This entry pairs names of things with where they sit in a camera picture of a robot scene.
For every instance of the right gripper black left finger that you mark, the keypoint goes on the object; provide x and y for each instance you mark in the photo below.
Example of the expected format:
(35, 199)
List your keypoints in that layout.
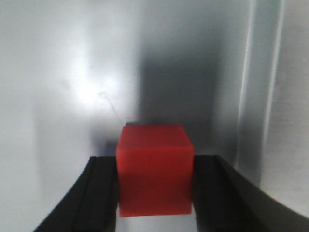
(90, 205)

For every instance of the red cube block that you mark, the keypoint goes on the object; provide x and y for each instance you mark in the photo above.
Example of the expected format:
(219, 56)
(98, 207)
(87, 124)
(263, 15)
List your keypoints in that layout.
(155, 165)

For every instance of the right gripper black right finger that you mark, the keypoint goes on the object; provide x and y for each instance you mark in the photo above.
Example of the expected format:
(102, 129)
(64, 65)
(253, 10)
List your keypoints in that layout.
(225, 201)

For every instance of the grey metal tray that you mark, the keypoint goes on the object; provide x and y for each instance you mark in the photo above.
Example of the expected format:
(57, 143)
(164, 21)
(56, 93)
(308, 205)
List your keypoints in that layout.
(234, 73)

